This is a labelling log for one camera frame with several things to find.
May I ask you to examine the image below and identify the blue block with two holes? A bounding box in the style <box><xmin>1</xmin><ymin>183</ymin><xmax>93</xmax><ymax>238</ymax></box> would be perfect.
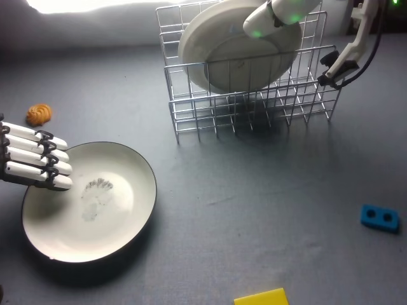
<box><xmin>360</xmin><ymin>204</ymin><xmax>401</xmax><ymax>234</ymax></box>

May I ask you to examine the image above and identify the orange swirl cookie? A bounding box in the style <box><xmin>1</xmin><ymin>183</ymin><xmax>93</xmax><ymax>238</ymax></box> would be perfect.
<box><xmin>25</xmin><ymin>103</ymin><xmax>53</xmax><ymax>127</ymax></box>

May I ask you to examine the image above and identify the white plate with dark rim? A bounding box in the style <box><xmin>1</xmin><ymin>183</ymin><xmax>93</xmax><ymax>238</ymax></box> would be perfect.
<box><xmin>21</xmin><ymin>141</ymin><xmax>158</xmax><ymax>264</ymax></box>
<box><xmin>177</xmin><ymin>0</ymin><xmax>302</xmax><ymax>95</ymax></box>

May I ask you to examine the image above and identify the yellow rectangular block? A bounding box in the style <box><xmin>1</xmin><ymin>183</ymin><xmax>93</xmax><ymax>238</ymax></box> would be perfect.
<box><xmin>233</xmin><ymin>287</ymin><xmax>289</xmax><ymax>305</ymax></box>

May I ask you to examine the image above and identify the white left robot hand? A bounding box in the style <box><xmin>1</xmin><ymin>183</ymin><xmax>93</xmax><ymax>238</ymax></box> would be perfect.
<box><xmin>0</xmin><ymin>113</ymin><xmax>74</xmax><ymax>193</ymax></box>

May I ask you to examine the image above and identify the metal wire dish rack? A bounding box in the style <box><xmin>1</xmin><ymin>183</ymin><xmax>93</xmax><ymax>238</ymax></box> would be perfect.
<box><xmin>155</xmin><ymin>0</ymin><xmax>343</xmax><ymax>146</ymax></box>

